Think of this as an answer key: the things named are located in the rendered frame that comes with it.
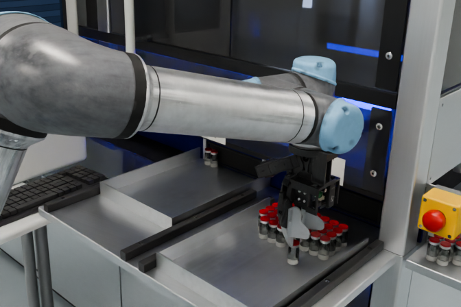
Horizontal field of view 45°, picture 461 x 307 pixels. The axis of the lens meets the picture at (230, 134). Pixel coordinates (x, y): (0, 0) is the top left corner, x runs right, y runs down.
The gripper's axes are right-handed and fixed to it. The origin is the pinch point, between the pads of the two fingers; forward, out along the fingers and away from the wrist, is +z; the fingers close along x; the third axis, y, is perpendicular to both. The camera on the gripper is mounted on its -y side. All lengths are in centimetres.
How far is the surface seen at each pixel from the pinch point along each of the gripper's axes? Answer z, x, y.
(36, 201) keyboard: 11, -17, -68
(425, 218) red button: -6.2, 14.2, 19.6
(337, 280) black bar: 4.3, -0.5, 11.0
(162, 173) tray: 6, 10, -50
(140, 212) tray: 4.6, -9.1, -35.4
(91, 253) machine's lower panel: 54, 16, -98
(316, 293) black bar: 3.8, -7.1, 10.9
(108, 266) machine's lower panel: 55, 16, -88
